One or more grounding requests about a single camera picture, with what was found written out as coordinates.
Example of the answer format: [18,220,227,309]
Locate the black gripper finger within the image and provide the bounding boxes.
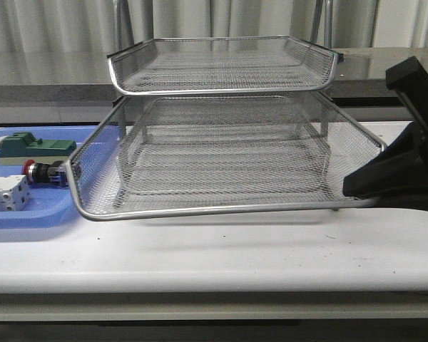
[342,122,424,199]

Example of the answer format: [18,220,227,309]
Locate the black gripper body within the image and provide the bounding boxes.
[385,56,428,211]

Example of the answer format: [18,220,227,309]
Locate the silver mesh tray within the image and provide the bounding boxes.
[108,36,343,96]
[117,140,329,201]
[66,92,386,221]

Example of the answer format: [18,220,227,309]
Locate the red emergency push button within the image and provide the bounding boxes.
[21,160,68,187]

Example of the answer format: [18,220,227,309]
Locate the blue plastic tray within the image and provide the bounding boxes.
[0,125,121,229]

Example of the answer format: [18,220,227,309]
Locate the white circuit breaker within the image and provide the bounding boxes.
[0,175,31,212]

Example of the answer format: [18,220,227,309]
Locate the silver metal rack frame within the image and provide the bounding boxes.
[112,0,344,212]

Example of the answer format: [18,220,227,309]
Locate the green electrical switch block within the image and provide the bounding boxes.
[0,132,77,165]

